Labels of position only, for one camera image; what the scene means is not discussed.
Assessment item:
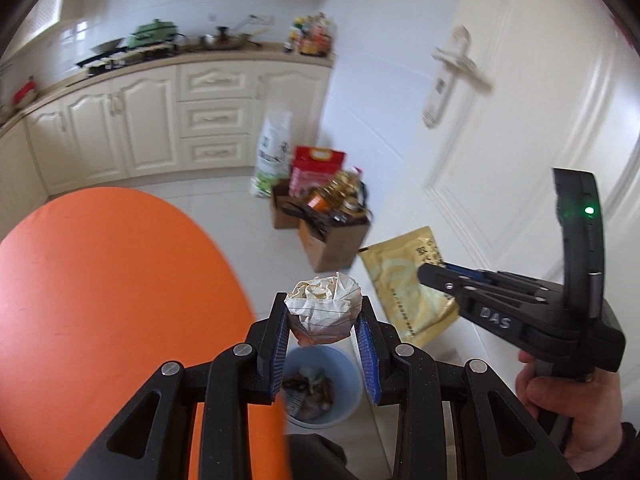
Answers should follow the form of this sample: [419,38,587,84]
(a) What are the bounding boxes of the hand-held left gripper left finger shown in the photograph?
[65,294,292,480]

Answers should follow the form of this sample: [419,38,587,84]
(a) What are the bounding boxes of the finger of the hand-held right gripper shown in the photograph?
[442,262,561,301]
[417,265,531,332]

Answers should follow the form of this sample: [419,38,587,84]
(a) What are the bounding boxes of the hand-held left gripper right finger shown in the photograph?
[352,296,568,480]

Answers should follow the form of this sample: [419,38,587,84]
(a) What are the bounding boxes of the blue plastic bin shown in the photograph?
[280,345,364,429]

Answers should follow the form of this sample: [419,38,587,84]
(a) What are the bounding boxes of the paper ball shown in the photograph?
[284,272,363,347]

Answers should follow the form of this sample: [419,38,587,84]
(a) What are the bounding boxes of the gold foil packet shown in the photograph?
[359,226,461,346]

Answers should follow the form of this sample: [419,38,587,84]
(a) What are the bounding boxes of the person's right forearm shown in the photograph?
[580,421,640,476]

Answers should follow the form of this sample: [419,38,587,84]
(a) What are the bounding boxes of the person's right hand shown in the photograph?
[517,355,624,471]

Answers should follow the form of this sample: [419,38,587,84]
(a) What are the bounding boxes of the heap of crumpled wrappers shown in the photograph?
[284,367,337,422]

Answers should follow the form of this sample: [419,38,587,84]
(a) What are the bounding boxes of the person's leg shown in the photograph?
[287,432,397,480]

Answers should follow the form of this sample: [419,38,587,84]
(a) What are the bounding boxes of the small brown cardboard box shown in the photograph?
[270,180,302,231]

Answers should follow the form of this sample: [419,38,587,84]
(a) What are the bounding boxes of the orange label oil bottle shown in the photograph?
[306,187,332,214]

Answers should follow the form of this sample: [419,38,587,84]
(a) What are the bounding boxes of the yellow cooking oil bottle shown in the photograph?
[325,169,362,202]

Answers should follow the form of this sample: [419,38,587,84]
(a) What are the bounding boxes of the white door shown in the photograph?
[390,0,640,411]

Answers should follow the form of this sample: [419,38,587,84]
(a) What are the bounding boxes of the orange round table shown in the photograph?
[0,187,292,480]

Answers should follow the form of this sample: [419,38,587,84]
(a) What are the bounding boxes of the red rice bag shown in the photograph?
[291,146,347,197]

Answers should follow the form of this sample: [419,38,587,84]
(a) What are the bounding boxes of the white green rice bag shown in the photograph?
[251,110,294,199]

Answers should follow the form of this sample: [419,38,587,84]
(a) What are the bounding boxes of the cream lower kitchen cabinets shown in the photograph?
[0,57,333,197]

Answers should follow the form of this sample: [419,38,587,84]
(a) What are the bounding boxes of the beige kitchen countertop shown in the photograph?
[0,42,335,131]

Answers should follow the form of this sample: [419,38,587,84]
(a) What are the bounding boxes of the steel wok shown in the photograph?
[200,25,264,52]

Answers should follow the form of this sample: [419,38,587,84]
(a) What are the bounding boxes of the group of condiment bottles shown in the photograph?
[285,12,334,57]

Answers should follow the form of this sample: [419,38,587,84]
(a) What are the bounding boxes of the black gas stove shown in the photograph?
[75,42,179,74]

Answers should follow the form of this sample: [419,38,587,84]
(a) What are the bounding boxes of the green electric pot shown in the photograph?
[127,19,184,49]

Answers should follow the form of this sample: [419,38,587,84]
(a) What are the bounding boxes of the red kitchen container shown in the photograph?
[12,76,39,104]

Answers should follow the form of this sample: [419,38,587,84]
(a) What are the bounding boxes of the cream door handle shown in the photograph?
[422,25,494,129]

